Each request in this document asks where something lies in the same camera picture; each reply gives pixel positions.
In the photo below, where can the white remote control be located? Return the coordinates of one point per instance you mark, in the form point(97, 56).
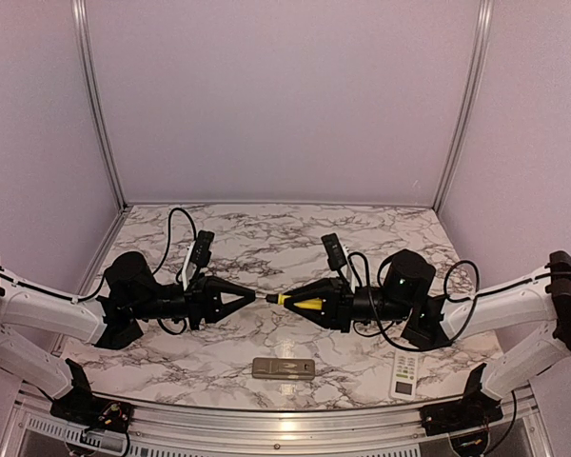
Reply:
point(283, 369)
point(404, 375)

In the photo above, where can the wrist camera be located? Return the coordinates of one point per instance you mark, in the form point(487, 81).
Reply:
point(198, 256)
point(336, 257)

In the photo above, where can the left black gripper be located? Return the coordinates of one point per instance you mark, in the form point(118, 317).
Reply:
point(202, 299)

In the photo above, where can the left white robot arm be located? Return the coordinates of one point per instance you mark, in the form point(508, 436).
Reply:
point(25, 304)

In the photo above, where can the front aluminium table rail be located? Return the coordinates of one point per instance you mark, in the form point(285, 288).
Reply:
point(175, 430)

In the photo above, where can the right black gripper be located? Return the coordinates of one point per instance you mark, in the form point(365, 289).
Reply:
point(338, 302)

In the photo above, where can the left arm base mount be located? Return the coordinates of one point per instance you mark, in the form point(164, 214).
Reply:
point(81, 406)

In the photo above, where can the yellow handle screwdriver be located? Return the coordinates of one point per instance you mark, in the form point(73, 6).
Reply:
point(280, 299)

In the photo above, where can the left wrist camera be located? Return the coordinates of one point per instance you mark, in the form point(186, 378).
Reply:
point(198, 256)

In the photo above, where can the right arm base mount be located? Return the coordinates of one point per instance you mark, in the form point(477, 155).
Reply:
point(473, 409)

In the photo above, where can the right aluminium frame post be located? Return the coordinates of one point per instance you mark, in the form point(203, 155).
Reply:
point(471, 89)

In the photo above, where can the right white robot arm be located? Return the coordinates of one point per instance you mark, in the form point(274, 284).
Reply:
point(541, 298)

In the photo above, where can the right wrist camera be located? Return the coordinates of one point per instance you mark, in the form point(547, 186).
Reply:
point(336, 257)

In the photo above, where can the left aluminium frame post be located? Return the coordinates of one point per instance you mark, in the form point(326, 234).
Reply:
point(81, 24)

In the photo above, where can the aluminium frame post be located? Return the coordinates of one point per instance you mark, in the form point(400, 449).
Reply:
point(471, 89)
point(81, 24)

